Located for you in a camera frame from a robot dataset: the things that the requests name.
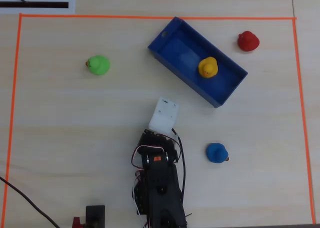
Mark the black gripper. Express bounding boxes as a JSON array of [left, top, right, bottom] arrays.
[[139, 129, 179, 152]]

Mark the yellow rubber duck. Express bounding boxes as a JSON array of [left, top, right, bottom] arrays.
[[198, 57, 219, 79]]

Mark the blue rubber duck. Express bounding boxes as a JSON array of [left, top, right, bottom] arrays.
[[206, 142, 230, 164]]

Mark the green rubber duck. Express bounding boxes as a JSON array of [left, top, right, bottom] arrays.
[[85, 55, 111, 76]]

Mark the blue plastic box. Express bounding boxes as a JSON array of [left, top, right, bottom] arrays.
[[147, 16, 249, 109]]

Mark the red rubber duck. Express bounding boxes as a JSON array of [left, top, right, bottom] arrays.
[[237, 31, 260, 52]]

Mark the black camera cable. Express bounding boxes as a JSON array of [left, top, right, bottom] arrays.
[[171, 128, 187, 213]]

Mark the black clamp with red handle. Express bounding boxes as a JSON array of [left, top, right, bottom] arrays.
[[72, 204, 106, 228]]

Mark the thick black cable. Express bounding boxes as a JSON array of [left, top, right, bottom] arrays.
[[0, 176, 61, 228]]

